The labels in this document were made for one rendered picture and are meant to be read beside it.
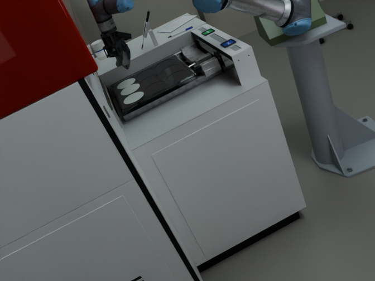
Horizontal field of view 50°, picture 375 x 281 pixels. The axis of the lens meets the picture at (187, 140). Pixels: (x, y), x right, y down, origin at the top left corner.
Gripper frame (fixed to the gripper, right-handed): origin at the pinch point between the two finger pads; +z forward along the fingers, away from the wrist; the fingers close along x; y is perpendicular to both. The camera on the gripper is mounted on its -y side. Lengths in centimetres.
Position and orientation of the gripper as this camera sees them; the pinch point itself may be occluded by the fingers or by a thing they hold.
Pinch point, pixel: (127, 66)
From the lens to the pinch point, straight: 197.8
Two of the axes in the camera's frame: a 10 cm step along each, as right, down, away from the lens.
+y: -3.2, 6.3, -7.1
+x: 9.0, -0.3, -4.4
